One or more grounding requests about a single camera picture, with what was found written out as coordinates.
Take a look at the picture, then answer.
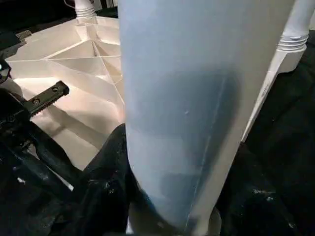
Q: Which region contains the black mat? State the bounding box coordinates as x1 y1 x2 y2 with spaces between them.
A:
0 0 315 236

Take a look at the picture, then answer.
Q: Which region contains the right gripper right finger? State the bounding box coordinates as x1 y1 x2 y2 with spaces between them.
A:
218 141 305 236

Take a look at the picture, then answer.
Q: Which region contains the white plastic table top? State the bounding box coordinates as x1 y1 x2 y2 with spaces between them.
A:
4 14 310 236

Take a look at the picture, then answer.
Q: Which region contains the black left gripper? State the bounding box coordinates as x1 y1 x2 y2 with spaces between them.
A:
0 61 75 193

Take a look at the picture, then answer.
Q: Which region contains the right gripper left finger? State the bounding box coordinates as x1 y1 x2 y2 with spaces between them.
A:
51 123 141 236

